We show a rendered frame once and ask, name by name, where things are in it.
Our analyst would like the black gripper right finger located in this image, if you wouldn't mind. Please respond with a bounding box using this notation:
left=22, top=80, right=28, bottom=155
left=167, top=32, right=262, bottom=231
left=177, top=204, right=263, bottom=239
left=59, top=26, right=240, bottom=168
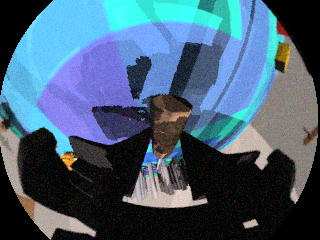
left=180, top=132, right=261, bottom=201

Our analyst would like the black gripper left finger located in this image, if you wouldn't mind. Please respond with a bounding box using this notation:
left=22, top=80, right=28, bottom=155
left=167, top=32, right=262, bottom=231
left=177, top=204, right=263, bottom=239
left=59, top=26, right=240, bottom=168
left=68, top=128, right=152, bottom=197

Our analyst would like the red cube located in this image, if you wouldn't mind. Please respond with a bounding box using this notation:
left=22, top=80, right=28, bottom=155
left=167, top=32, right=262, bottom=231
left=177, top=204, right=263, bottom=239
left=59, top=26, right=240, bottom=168
left=276, top=20, right=288, bottom=37

